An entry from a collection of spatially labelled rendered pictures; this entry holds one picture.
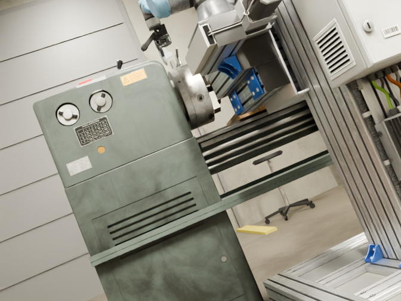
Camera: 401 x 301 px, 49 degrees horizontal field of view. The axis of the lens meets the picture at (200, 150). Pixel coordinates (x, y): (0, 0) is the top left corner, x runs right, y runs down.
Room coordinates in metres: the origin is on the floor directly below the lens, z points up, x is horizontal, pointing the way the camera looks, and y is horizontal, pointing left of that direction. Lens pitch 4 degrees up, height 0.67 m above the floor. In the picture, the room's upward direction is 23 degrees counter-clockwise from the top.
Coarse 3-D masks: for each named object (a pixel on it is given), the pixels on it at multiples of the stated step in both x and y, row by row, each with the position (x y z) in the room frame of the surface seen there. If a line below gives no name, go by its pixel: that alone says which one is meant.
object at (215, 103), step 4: (212, 92) 2.17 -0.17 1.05; (212, 96) 2.16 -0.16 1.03; (212, 100) 2.15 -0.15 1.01; (216, 100) 2.15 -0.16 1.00; (220, 100) 2.16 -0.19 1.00; (212, 104) 2.14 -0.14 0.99; (216, 104) 2.14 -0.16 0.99; (216, 108) 2.13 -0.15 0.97; (220, 108) 2.14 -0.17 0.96; (216, 112) 2.16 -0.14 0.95; (212, 116) 2.15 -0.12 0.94
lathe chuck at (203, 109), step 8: (184, 64) 2.14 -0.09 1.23; (184, 72) 2.07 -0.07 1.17; (184, 80) 2.04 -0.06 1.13; (192, 80) 2.04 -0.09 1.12; (200, 80) 2.04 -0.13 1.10; (192, 88) 2.04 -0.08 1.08; (200, 88) 2.04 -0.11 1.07; (192, 96) 2.04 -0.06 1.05; (208, 96) 2.05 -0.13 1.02; (200, 104) 2.06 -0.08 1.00; (208, 104) 2.07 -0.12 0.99; (200, 112) 2.08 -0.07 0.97; (208, 112) 2.10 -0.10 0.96; (200, 120) 2.12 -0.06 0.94; (208, 120) 2.15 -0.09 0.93
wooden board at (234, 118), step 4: (260, 108) 2.04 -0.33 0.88; (264, 108) 2.04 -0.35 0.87; (252, 112) 2.04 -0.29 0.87; (256, 112) 2.04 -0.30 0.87; (232, 116) 2.17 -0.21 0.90; (236, 116) 2.08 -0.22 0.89; (240, 116) 2.03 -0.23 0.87; (244, 116) 2.03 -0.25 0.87; (232, 120) 2.20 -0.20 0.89; (236, 120) 2.11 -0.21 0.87; (228, 124) 2.34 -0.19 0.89
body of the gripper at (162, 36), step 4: (160, 24) 2.32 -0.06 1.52; (164, 24) 2.33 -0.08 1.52; (152, 28) 2.31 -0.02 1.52; (156, 28) 2.32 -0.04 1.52; (160, 28) 2.33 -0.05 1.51; (164, 28) 2.33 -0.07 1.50; (156, 32) 2.33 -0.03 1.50; (160, 32) 2.34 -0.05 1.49; (164, 32) 2.34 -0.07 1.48; (156, 36) 2.33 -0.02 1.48; (160, 36) 2.34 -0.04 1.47; (164, 36) 2.32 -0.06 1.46; (168, 36) 2.33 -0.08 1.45; (156, 40) 2.32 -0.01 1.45; (160, 40) 2.33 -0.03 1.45; (164, 40) 2.34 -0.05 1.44; (168, 40) 2.37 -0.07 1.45; (156, 44) 2.32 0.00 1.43; (160, 44) 2.33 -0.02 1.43; (164, 44) 2.34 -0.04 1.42; (168, 44) 2.34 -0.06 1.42
